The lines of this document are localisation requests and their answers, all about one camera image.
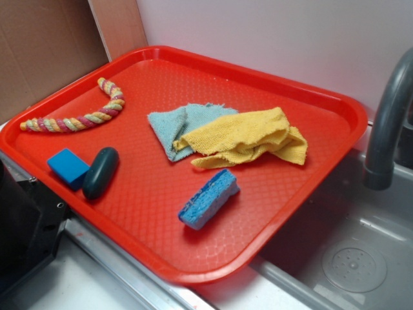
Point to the yellow cloth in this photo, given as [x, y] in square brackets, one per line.
[242, 138]

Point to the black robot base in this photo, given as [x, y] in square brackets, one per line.
[32, 219]

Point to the light blue cloth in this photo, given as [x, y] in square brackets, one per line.
[171, 125]

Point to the red plastic tray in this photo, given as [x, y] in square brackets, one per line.
[139, 210]

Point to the blue sponge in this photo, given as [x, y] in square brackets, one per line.
[206, 202]

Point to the dark green oval object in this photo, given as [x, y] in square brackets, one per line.
[100, 173]

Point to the blue rectangular block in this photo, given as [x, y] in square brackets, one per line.
[69, 168]

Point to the grey faucet spout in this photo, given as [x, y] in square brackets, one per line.
[390, 139]

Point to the grey plastic sink basin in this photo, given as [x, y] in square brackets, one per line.
[347, 247]

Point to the brown cardboard panel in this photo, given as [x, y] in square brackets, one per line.
[47, 45]

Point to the multicolour twisted rope toy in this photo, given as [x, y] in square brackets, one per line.
[67, 125]

